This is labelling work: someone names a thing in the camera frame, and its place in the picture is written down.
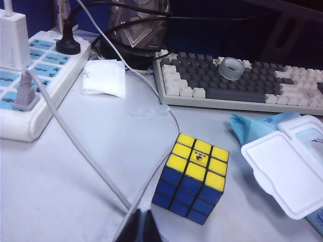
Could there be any white blue power strip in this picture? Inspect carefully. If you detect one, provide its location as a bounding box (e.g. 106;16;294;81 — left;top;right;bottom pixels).
0;30;92;143

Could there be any grey monitor stand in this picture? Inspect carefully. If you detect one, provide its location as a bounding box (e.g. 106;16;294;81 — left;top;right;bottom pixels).
257;10;323;69

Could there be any clear tape roll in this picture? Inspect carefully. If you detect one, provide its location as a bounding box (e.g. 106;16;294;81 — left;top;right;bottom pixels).
218;57;245;82

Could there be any black plug cable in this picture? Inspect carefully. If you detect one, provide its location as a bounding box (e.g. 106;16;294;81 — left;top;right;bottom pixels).
64;2;173;29

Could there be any thick white cable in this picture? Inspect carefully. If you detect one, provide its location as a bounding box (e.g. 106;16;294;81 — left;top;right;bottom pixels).
24;70;131;211

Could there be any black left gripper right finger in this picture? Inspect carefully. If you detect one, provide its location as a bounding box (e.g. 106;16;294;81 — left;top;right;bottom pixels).
144;209;163;242

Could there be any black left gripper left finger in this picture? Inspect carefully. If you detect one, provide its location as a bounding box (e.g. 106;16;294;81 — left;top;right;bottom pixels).
112;208;145;242

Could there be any long black cable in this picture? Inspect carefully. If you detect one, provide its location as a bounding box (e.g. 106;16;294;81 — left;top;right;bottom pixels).
90;14;281;67

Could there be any white grey mechanical keyboard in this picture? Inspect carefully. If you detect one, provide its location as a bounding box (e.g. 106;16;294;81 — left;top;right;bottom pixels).
152;49;323;116

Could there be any white charger adapter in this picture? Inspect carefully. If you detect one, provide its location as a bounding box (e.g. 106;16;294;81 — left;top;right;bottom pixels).
0;9;31;72

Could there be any sky blue wet wipes packet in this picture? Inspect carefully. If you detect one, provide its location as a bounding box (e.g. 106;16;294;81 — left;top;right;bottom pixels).
228;112;323;234

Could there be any thin white cable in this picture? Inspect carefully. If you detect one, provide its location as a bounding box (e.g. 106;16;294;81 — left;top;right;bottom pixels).
75;0;181;242

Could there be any white charger cable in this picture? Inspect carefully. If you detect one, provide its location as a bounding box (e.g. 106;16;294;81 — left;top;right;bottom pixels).
4;0;15;17

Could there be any folded white paper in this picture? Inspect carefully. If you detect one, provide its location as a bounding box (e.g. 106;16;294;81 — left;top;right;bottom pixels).
81;59;127;99

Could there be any rubik's cube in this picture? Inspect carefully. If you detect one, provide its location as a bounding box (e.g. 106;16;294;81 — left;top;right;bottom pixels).
151;133;230;226

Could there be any grey power plug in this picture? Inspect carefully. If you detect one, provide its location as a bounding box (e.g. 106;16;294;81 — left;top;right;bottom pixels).
12;71;41;112

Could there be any clear tape strip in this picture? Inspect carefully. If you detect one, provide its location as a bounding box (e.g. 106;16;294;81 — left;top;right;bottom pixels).
130;104;171;117

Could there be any black power plug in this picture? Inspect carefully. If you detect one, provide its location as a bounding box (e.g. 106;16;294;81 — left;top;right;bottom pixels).
56;19;82;56

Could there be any silver faceted figurine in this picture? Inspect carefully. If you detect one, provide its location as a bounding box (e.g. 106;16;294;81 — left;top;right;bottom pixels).
100;0;173;71

